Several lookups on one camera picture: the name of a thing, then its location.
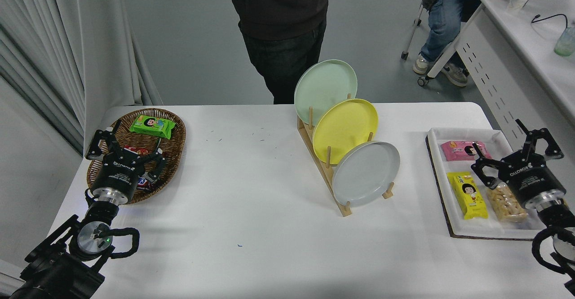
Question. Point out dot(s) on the pink snack pack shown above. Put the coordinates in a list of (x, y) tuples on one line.
[(456, 151)]

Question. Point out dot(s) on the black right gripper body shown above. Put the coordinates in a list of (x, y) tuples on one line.
[(532, 178)]

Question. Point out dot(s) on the grey plate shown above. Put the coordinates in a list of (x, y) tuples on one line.
[(366, 173)]

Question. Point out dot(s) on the grey curtain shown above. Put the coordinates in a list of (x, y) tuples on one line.
[(67, 43)]

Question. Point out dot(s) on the white side desk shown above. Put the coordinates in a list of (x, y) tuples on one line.
[(539, 43)]

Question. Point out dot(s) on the white tray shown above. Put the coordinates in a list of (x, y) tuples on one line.
[(442, 173)]

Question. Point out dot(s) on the blue white snack bar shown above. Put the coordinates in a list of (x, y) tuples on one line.
[(143, 183)]

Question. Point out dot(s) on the clear bag of puffs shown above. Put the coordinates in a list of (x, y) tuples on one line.
[(505, 207)]

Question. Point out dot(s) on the brown wicker basket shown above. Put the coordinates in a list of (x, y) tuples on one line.
[(177, 133)]

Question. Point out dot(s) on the seated person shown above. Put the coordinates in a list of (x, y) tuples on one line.
[(444, 16)]

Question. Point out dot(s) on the yellow plate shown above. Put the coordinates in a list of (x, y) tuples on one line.
[(343, 128)]

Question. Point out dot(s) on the red snack bar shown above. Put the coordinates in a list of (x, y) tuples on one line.
[(141, 149)]

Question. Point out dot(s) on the pale green bottle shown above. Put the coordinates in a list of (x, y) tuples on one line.
[(565, 43)]

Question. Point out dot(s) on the green snack pack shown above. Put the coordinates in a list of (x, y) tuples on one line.
[(152, 126)]

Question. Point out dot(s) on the yellow snack pack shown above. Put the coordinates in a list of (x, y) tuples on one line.
[(469, 195)]

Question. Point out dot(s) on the white chair leg with caster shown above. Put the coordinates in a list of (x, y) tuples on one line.
[(404, 56)]

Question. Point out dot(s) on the standing person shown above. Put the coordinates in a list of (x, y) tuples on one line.
[(278, 20)]

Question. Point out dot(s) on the wooden plate rack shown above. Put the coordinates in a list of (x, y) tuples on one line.
[(346, 210)]

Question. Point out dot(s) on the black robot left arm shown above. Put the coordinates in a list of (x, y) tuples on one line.
[(54, 272)]

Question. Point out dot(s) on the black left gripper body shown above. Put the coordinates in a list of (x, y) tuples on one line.
[(117, 173)]

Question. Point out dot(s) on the pale green plate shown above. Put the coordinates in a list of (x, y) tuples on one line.
[(323, 88)]

